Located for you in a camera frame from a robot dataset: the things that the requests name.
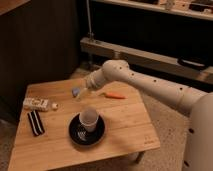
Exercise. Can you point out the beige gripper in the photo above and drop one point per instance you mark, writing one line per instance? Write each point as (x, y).
(84, 92)

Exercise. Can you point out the white labelled bottle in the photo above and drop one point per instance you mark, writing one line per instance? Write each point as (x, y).
(39, 104)

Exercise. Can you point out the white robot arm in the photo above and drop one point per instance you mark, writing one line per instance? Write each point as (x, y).
(197, 104)

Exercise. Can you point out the metal pole stand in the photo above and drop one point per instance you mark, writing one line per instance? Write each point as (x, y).
(90, 32)

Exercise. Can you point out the blue sponge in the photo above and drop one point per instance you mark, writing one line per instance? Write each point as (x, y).
(75, 91)

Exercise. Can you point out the white paper cup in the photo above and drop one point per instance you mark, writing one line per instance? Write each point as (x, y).
(89, 118)

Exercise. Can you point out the orange carrot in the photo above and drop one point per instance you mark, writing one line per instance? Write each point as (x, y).
(114, 96)

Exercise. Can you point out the black round plate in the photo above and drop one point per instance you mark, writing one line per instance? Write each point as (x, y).
(81, 136)

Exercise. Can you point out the black white striped case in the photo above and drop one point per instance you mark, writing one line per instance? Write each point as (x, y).
(36, 123)

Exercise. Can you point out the wooden low table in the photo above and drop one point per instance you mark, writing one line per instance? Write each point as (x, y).
(109, 123)

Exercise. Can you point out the wooden bench shelf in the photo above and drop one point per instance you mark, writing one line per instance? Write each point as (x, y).
(145, 59)

